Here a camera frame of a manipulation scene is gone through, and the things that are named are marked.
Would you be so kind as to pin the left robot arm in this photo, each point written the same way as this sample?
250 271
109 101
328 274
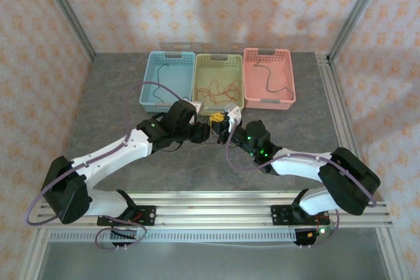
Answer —
111 155

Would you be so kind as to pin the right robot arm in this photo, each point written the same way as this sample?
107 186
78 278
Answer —
302 165

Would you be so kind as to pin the blue perforated plastic basket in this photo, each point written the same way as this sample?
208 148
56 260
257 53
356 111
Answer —
174 76

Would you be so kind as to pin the yellow perforated plastic basket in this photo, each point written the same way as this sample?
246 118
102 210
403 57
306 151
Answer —
216 70

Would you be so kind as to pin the pink perforated plastic basket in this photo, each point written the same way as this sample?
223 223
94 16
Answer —
279 76

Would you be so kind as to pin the black connector box with LED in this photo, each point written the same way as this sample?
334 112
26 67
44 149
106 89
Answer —
308 235

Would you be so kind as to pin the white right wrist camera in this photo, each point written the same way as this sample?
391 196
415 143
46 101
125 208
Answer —
233 114

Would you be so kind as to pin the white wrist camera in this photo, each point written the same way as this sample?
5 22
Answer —
197 107
233 114

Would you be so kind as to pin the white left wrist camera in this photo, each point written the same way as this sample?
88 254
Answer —
197 107

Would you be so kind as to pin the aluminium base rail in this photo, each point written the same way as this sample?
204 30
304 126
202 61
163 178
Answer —
213 208

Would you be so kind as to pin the aluminium side rail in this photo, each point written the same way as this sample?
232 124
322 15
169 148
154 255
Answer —
341 112

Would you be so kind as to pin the aluminium frame post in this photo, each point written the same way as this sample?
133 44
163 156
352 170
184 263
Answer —
357 8
65 8

